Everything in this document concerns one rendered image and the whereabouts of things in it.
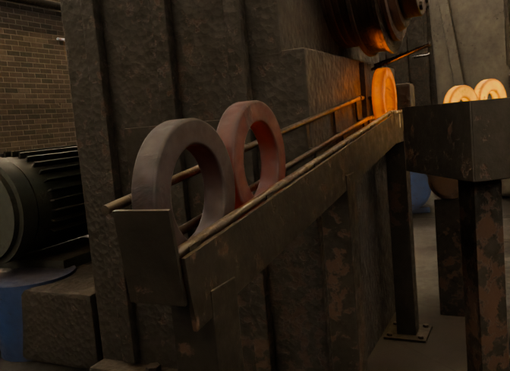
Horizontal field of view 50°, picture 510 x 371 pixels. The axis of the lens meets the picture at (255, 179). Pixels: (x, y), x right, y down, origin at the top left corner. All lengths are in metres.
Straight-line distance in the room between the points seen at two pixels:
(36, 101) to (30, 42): 0.85
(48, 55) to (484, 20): 6.54
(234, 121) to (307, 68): 0.52
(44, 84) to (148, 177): 8.34
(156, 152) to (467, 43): 3.91
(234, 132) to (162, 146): 0.17
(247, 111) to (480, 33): 3.68
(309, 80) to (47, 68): 7.91
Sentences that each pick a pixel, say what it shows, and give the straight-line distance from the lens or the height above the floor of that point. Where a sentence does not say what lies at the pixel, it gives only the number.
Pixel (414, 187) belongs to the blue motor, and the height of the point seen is 0.20.
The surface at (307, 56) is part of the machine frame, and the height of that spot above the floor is 0.85.
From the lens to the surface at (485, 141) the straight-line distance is 1.00.
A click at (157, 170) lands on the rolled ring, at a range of 0.59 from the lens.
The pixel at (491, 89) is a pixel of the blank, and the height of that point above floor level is 0.76.
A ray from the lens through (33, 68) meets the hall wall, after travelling 8.82.
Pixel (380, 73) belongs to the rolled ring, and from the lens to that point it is 1.63.
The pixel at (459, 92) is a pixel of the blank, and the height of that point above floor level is 0.75.
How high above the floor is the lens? 0.72
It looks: 6 degrees down
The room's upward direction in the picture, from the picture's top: 5 degrees counter-clockwise
